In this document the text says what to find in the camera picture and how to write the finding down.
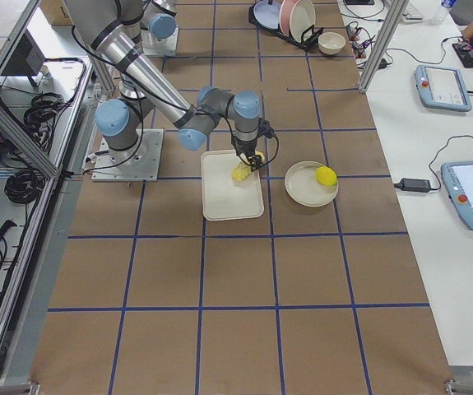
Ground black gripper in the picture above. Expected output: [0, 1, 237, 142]
[232, 137, 262, 172]

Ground yellow bread piece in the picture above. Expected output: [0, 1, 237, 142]
[231, 151, 265, 182]

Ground blue plate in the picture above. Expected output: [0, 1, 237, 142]
[251, 0, 281, 30]

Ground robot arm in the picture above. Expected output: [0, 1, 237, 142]
[65, 0, 264, 170]
[140, 0, 178, 40]

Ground cream plate with lemon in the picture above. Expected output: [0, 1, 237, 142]
[285, 161, 338, 207]

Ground cream plate in rack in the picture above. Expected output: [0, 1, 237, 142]
[290, 0, 316, 41]

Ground pink plate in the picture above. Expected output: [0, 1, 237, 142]
[279, 0, 298, 36]

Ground white tray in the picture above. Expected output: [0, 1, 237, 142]
[201, 150, 264, 221]

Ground yellow lemon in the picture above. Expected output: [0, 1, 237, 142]
[315, 166, 338, 187]

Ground black dish rack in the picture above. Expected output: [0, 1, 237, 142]
[272, 25, 324, 52]

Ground cream bowl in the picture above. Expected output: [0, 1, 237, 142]
[318, 31, 346, 56]

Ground black power adapter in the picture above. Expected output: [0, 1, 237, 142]
[399, 178, 431, 193]

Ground aluminium frame post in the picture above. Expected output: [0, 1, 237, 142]
[358, 0, 408, 93]

